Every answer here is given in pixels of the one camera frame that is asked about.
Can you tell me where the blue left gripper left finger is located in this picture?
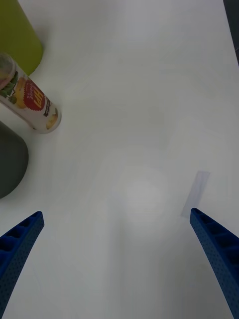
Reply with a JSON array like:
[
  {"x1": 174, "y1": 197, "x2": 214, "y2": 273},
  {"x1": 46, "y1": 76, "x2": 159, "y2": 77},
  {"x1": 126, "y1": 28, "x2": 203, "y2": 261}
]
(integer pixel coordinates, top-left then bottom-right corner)
[{"x1": 0, "y1": 211, "x2": 45, "y2": 314}]

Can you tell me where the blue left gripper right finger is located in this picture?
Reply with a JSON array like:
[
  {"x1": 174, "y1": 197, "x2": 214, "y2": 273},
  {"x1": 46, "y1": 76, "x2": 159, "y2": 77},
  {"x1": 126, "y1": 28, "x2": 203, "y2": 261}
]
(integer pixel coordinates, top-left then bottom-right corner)
[{"x1": 189, "y1": 207, "x2": 239, "y2": 319}]

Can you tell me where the grey waste bin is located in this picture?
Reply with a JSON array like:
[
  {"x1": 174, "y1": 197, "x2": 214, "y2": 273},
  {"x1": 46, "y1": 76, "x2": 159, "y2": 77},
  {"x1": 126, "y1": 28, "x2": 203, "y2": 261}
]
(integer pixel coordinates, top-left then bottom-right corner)
[{"x1": 0, "y1": 121, "x2": 29, "y2": 199}]

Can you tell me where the white can with red label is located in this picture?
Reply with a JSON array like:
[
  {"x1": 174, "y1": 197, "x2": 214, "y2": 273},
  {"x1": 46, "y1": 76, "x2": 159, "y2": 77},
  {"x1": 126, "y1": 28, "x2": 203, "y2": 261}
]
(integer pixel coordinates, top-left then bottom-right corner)
[{"x1": 0, "y1": 52, "x2": 62, "y2": 135}]

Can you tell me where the yellow-green waste bin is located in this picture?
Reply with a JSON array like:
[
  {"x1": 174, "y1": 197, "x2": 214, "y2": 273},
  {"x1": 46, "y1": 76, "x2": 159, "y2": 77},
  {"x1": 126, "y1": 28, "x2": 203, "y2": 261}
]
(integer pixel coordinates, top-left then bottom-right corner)
[{"x1": 0, "y1": 0, "x2": 44, "y2": 77}]

